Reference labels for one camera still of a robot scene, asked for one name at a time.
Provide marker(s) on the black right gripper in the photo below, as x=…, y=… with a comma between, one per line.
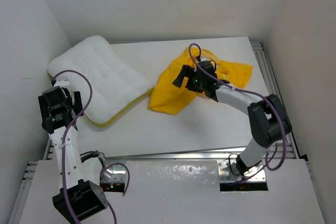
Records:
x=185, y=72

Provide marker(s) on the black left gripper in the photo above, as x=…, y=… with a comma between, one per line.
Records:
x=44, y=106

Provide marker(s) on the yellow pillowcase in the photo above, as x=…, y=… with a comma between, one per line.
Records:
x=169, y=99

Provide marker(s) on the white pillow with yellow edge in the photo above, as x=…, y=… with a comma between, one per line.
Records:
x=109, y=86

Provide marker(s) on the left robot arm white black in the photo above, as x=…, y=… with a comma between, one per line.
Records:
x=80, y=195

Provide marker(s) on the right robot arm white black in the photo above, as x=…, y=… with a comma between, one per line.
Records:
x=267, y=117

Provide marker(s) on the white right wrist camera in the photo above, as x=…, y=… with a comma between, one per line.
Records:
x=201, y=58

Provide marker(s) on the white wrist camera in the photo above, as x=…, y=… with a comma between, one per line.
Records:
x=61, y=82
x=201, y=58

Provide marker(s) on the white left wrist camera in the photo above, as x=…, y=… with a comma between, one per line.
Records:
x=61, y=82

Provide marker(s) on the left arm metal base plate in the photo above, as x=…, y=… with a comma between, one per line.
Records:
x=115, y=178

